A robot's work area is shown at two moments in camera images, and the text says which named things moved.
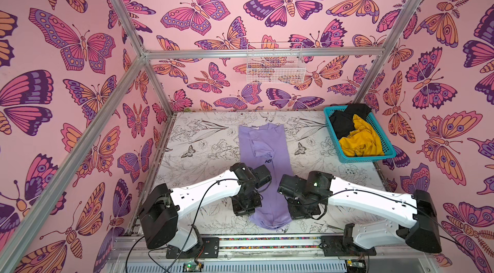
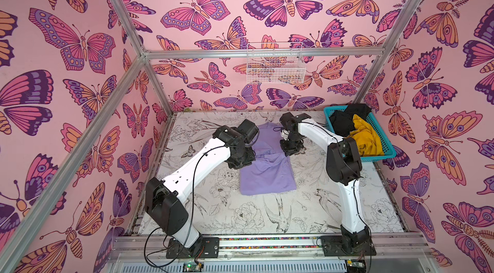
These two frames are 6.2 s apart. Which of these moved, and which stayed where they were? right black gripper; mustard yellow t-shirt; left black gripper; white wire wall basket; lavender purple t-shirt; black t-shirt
Moved: left black gripper; right black gripper; lavender purple t-shirt
Stayed: white wire wall basket; black t-shirt; mustard yellow t-shirt
